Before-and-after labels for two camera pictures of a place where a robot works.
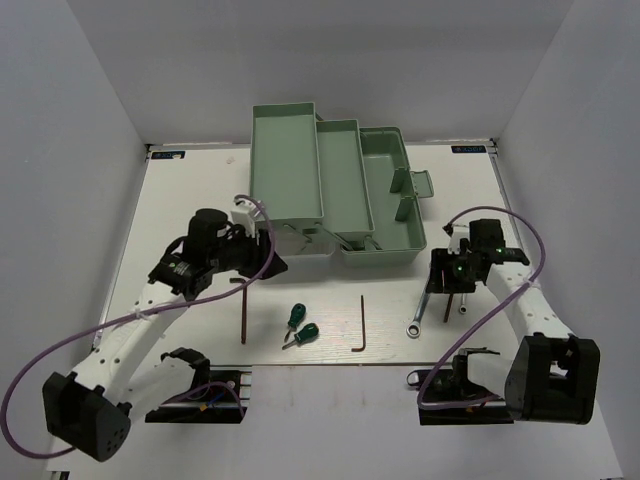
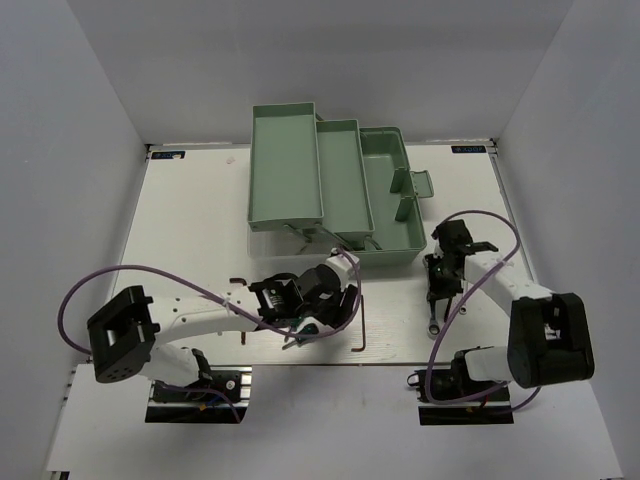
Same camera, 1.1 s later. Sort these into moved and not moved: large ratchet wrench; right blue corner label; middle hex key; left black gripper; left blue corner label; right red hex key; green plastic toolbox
Moved: large ratchet wrench; left black gripper
Not moved: green plastic toolbox; middle hex key; left blue corner label; right red hex key; right blue corner label
